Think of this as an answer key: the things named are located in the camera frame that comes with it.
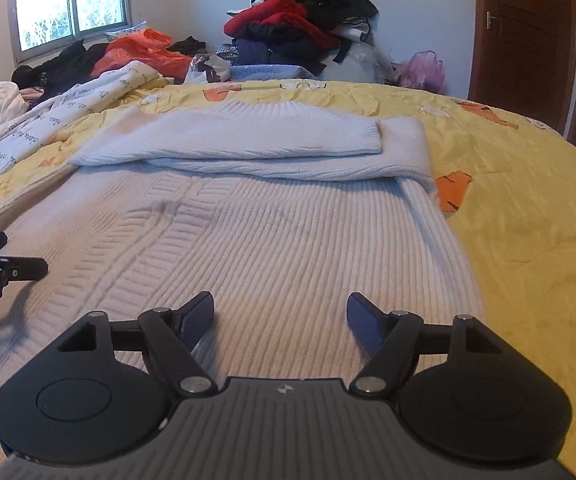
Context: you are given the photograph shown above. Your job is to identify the small dark cloth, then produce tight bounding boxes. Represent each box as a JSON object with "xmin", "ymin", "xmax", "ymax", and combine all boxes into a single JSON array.
[{"xmin": 165, "ymin": 36, "xmax": 208, "ymax": 57}]

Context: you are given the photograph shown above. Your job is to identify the brown wooden door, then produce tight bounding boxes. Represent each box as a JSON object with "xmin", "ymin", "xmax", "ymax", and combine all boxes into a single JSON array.
[{"xmin": 468, "ymin": 0, "xmax": 576, "ymax": 147}]

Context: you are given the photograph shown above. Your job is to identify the black garment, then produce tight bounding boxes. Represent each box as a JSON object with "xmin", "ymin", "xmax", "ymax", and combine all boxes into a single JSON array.
[{"xmin": 11, "ymin": 39, "xmax": 110, "ymax": 100}]

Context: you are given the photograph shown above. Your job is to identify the yellow printed quilt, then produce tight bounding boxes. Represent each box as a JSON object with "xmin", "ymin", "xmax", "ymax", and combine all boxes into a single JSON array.
[{"xmin": 0, "ymin": 79, "xmax": 576, "ymax": 480}]

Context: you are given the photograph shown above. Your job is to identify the patterned pillow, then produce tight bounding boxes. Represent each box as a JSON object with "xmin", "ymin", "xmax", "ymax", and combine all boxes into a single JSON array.
[{"xmin": 105, "ymin": 20, "xmax": 149, "ymax": 44}]

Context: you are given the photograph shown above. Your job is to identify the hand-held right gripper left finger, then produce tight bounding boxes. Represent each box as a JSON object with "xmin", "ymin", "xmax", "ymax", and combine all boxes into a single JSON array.
[{"xmin": 56, "ymin": 290, "xmax": 219, "ymax": 399}]

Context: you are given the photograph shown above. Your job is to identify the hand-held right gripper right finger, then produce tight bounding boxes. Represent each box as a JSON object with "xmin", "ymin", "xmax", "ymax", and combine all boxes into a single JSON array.
[{"xmin": 346, "ymin": 292, "xmax": 508, "ymax": 396}]

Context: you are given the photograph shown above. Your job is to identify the white plastic bag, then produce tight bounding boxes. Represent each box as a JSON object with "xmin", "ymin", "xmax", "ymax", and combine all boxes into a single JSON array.
[{"xmin": 183, "ymin": 52, "xmax": 232, "ymax": 85}]

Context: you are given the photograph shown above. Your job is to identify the white knit sweater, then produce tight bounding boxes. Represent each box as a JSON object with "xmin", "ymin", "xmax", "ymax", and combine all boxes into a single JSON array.
[{"xmin": 0, "ymin": 100, "xmax": 489, "ymax": 472}]

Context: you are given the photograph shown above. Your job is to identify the orange plastic bag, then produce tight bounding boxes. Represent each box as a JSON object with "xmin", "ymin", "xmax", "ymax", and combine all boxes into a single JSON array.
[{"xmin": 90, "ymin": 28, "xmax": 195, "ymax": 81}]

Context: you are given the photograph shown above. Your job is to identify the pink plastic bag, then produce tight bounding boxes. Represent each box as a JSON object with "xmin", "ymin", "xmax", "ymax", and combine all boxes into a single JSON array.
[{"xmin": 397, "ymin": 50, "xmax": 446, "ymax": 90}]

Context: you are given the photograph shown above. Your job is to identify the window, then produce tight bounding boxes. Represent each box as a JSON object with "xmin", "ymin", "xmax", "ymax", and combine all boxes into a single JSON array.
[{"xmin": 3, "ymin": 0, "xmax": 135, "ymax": 54}]

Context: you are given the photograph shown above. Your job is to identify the white lettered blanket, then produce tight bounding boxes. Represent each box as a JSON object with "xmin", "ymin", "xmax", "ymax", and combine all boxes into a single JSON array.
[{"xmin": 0, "ymin": 60, "xmax": 169, "ymax": 197}]

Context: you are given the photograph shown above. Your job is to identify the clear plastic bag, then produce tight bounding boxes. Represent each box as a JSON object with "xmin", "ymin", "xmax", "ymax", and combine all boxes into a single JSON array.
[{"xmin": 318, "ymin": 40, "xmax": 397, "ymax": 84}]

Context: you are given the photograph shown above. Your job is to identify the pile of clothes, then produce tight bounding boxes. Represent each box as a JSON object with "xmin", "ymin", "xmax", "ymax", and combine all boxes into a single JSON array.
[{"xmin": 223, "ymin": 0, "xmax": 380, "ymax": 69}]

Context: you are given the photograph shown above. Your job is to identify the pale blue cloth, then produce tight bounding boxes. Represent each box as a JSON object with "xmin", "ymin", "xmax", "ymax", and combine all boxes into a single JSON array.
[{"xmin": 228, "ymin": 63, "xmax": 319, "ymax": 82}]

